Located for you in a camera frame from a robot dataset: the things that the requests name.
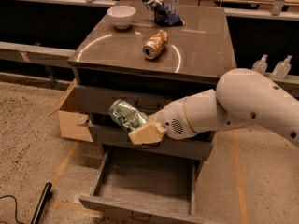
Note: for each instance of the left clear sanitizer bottle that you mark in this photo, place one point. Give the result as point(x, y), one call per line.
point(261, 65)

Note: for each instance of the green soda can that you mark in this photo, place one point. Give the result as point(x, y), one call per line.
point(127, 116)

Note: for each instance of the right clear sanitizer bottle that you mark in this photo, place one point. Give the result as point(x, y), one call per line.
point(282, 68)

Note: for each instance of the grey open bottom drawer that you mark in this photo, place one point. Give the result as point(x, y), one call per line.
point(146, 187)

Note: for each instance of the grey top drawer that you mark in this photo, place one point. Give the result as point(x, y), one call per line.
point(93, 98)

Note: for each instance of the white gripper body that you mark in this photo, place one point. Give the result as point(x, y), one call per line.
point(172, 119)

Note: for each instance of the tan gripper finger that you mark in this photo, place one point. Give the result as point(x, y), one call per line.
point(149, 133)
point(157, 116)

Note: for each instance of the white bowl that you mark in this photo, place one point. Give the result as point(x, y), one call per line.
point(121, 16)

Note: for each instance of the blue chip bag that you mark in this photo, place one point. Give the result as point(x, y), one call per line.
point(163, 13)

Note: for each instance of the cardboard box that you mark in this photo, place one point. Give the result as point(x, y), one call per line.
point(73, 122)

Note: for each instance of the grey drawer cabinet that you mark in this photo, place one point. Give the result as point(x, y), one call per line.
point(197, 54)

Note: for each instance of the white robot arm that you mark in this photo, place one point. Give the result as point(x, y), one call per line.
point(242, 97)

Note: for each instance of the clear sanitizer bottle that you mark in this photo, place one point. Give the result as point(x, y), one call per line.
point(282, 68)
point(261, 65)

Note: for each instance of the black pole on floor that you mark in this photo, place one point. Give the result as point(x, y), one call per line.
point(45, 196)

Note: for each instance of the orange soda can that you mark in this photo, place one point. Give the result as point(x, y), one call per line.
point(155, 45)

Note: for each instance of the grey metal rail frame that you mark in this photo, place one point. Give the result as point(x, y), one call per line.
point(57, 57)

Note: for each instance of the grey middle drawer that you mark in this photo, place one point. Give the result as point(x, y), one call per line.
point(196, 148)

